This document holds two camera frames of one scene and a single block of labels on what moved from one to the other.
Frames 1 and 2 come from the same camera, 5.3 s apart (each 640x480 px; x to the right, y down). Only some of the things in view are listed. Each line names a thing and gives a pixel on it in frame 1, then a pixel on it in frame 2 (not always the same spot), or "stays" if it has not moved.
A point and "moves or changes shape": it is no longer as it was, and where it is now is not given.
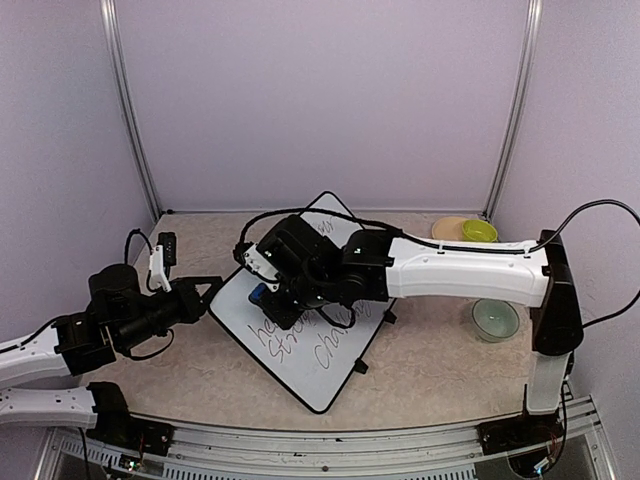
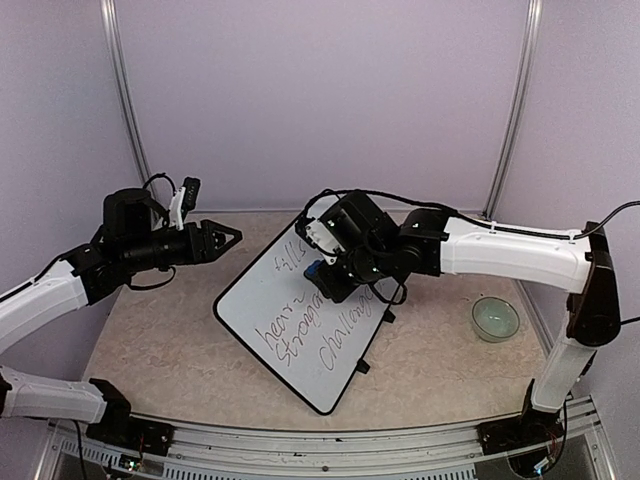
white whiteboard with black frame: x=315 y=356 stays
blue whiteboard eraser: x=257 y=292 moves or changes shape
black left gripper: x=192 y=307 -> x=204 y=255
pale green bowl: x=495 y=320 stays
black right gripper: x=280 y=317 -> x=337 y=291
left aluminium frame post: x=109 y=11 stays
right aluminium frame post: x=518 y=106 stays
